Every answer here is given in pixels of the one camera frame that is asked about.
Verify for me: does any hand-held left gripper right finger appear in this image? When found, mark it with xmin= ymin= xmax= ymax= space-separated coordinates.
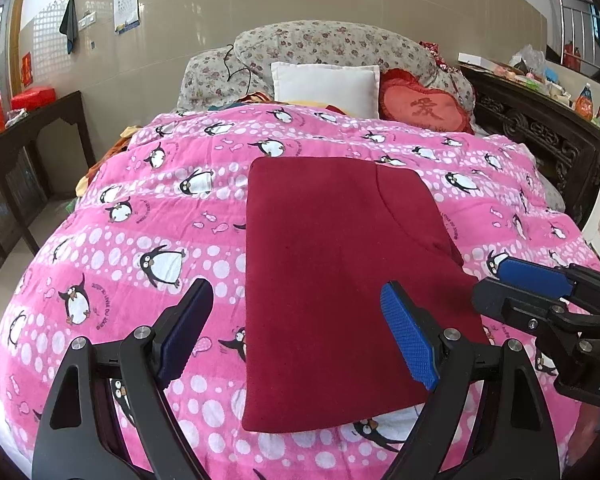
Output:
xmin=380 ymin=281 xmax=561 ymax=480

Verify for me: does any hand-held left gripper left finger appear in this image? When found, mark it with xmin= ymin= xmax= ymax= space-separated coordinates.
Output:
xmin=31 ymin=278 xmax=215 ymax=480

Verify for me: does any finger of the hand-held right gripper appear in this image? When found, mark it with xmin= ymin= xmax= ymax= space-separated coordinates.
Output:
xmin=496 ymin=259 xmax=600 ymax=313
xmin=471 ymin=278 xmax=600 ymax=342

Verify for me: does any dark red garment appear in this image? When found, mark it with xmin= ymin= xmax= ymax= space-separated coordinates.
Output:
xmin=241 ymin=156 xmax=491 ymax=433

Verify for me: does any pink penguin print blanket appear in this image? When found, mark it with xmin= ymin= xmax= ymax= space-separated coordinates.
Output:
xmin=0 ymin=101 xmax=600 ymax=480

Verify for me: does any carved dark wooden cabinet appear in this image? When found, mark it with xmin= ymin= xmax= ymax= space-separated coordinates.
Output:
xmin=460 ymin=62 xmax=600 ymax=226

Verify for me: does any orange snack packet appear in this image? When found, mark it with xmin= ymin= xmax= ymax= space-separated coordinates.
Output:
xmin=574 ymin=82 xmax=595 ymax=121

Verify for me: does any orange yellow cloth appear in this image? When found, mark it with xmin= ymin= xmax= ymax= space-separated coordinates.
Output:
xmin=75 ymin=125 xmax=141 ymax=198

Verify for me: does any red heart cushion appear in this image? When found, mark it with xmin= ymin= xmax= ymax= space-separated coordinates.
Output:
xmin=378 ymin=69 xmax=476 ymax=135

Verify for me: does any clear plastic bag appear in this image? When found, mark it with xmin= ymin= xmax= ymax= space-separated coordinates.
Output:
xmin=510 ymin=44 xmax=548 ymax=78

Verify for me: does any white flat box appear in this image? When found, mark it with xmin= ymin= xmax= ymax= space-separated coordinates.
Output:
xmin=457 ymin=52 xmax=501 ymax=68

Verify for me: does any colourful patterned cloth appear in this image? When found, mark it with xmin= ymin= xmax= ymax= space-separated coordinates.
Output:
xmin=207 ymin=92 xmax=281 ymax=111

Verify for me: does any red patterned cloth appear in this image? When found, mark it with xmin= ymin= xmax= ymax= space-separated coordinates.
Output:
xmin=420 ymin=40 xmax=448 ymax=68

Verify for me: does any small floral pillow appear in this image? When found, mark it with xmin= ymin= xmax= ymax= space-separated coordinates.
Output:
xmin=176 ymin=45 xmax=276 ymax=111

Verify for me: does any black side table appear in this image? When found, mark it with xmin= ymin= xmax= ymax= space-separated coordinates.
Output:
xmin=0 ymin=91 xmax=97 ymax=301

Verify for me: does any metal stair railing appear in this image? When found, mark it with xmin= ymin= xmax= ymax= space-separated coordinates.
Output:
xmin=547 ymin=0 xmax=600 ymax=78

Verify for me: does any white pillow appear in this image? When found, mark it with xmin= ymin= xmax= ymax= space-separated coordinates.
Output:
xmin=271 ymin=61 xmax=381 ymax=118

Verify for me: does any red box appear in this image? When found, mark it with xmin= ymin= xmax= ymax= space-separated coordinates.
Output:
xmin=11 ymin=86 xmax=57 ymax=112

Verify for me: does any floral grey quilt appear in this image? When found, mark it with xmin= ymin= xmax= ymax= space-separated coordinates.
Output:
xmin=232 ymin=20 xmax=473 ymax=121

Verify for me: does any dark hanging cloth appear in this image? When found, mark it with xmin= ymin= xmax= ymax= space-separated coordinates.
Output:
xmin=59 ymin=0 xmax=78 ymax=53

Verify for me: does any black cable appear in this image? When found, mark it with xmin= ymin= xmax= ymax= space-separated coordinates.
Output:
xmin=222 ymin=45 xmax=253 ymax=86

